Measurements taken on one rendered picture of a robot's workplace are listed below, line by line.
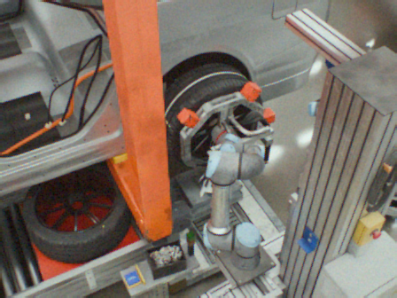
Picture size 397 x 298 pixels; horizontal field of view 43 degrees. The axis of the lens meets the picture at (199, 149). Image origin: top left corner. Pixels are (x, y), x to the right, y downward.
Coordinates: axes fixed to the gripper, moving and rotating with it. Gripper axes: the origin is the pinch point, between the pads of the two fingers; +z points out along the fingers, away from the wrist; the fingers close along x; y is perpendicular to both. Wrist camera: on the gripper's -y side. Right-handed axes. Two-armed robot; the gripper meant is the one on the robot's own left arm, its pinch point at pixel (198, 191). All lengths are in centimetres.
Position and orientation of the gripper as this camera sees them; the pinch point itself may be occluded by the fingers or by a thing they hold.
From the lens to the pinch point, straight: 269.9
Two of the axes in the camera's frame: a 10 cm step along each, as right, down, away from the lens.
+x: -0.8, -3.2, 9.4
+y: 8.8, 4.3, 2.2
